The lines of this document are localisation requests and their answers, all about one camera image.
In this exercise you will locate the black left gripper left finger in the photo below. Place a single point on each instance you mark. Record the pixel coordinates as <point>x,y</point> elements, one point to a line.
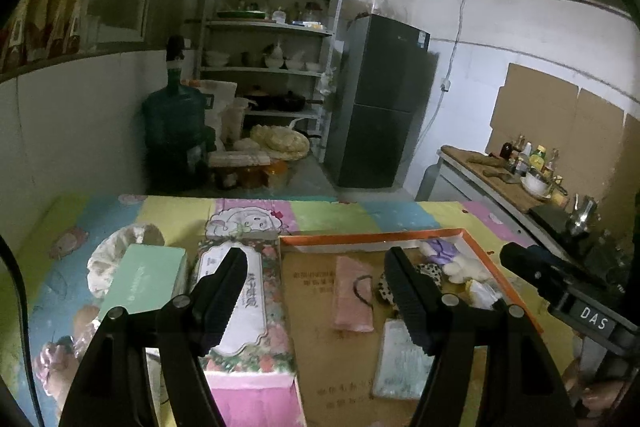
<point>111,386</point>

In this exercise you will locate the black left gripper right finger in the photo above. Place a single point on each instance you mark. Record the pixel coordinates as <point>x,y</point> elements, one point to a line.
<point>521,387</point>

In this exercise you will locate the pale green wet wipes pack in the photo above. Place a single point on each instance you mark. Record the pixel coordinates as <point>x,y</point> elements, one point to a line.
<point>403,367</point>

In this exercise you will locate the white purple plush toy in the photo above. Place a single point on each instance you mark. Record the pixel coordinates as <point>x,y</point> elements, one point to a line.
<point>455,265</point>

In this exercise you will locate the white floral cloth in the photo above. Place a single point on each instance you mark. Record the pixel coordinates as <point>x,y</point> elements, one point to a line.
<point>106,258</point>

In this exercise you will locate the pink cloth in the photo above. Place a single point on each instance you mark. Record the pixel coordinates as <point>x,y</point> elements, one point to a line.
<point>352,296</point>

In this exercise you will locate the person's right hand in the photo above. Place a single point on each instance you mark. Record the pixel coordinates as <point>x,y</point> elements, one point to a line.
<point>598,399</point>

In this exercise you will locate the pink bow plush toy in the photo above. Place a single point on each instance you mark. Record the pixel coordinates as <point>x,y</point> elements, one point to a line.
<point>57,363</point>

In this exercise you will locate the steel kettle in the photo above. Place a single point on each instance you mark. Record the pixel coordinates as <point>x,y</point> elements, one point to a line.
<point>583,215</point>

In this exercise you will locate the white bowl on counter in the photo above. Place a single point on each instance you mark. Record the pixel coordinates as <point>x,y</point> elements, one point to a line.
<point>535,185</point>

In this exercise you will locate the mint green rectangular box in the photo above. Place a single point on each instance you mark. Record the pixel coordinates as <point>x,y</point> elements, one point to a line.
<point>146,279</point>

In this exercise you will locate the condiment bottles cluster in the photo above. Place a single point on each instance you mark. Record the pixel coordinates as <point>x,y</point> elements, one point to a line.
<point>523,157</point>

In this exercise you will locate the wooden kitchen counter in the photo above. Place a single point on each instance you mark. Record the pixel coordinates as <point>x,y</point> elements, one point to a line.
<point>487,189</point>

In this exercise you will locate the floral tissue pack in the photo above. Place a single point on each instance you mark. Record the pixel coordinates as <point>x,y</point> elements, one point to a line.
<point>256,341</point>

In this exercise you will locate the colourful patchwork cartoon mat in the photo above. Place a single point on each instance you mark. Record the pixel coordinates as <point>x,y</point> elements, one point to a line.
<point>53,262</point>

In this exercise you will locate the orange-rimmed cardboard box tray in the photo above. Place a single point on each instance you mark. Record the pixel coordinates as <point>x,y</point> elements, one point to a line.
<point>335,369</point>

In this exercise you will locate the green water jug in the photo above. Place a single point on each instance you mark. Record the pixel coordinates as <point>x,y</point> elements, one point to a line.
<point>176,138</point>

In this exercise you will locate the white flat package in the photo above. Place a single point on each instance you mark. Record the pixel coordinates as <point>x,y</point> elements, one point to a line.
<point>238,159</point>

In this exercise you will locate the dark green refrigerator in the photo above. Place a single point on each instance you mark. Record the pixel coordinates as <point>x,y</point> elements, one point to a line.
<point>383,84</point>

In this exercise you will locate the yellow round bread stack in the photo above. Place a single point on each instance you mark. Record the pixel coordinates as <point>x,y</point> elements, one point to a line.
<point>281,143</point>

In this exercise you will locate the glass jar on fridge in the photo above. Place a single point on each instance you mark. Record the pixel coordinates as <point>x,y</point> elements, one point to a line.
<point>379,0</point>

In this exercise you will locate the grey metal shelving unit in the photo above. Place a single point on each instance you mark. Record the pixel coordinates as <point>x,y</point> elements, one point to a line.
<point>281,56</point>

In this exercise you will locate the brown cardboard wall sheet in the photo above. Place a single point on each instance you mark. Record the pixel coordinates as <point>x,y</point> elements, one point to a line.
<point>598,143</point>

